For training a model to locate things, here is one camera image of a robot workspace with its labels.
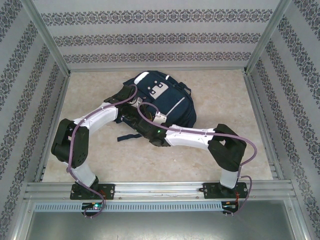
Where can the grey metal panel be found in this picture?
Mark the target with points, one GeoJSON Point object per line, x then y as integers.
{"type": "Point", "coordinates": [160, 227]}

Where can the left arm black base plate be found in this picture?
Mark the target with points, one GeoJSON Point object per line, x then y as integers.
{"type": "Point", "coordinates": [108, 191]}

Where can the aluminium table edge rail short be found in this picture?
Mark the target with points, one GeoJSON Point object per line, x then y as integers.
{"type": "Point", "coordinates": [100, 69]}

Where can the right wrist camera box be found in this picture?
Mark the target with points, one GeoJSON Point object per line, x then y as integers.
{"type": "Point", "coordinates": [160, 118]}

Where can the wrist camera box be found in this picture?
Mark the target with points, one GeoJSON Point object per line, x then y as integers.
{"type": "Point", "coordinates": [137, 101]}
{"type": "Point", "coordinates": [160, 118]}

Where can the navy blue backpack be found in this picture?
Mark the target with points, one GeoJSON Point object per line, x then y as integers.
{"type": "Point", "coordinates": [175, 107]}

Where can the aluminium mounting rail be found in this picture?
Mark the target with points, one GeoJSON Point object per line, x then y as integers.
{"type": "Point", "coordinates": [160, 190]}

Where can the aluminium table edge rail long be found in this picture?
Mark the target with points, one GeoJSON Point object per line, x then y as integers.
{"type": "Point", "coordinates": [255, 100]}
{"type": "Point", "coordinates": [56, 120]}

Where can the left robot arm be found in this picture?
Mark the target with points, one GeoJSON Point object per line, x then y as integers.
{"type": "Point", "coordinates": [100, 117]}

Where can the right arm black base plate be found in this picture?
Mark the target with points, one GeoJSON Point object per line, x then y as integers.
{"type": "Point", "coordinates": [210, 191]}

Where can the aluminium corner post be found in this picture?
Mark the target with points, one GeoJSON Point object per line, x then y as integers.
{"type": "Point", "coordinates": [48, 37]}
{"type": "Point", "coordinates": [265, 37]}

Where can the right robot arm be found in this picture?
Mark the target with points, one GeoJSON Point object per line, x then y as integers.
{"type": "Point", "coordinates": [187, 138]}

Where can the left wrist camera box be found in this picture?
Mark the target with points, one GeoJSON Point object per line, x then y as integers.
{"type": "Point", "coordinates": [137, 101]}

